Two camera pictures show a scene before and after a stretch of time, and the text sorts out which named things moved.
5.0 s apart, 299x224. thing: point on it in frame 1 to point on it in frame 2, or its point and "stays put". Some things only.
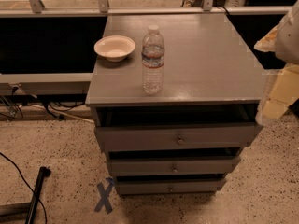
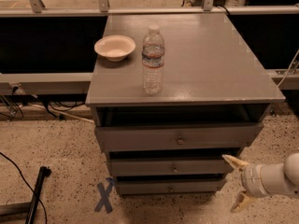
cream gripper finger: (270, 110) to (242, 200)
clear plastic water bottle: (152, 58) stays put
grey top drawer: (177, 136) stays put
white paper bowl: (114, 48) stays put
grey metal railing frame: (80, 83) stays put
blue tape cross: (104, 201) stays put
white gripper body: (288, 37) to (250, 179)
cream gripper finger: (267, 44) to (234, 162)
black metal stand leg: (19, 213) stays put
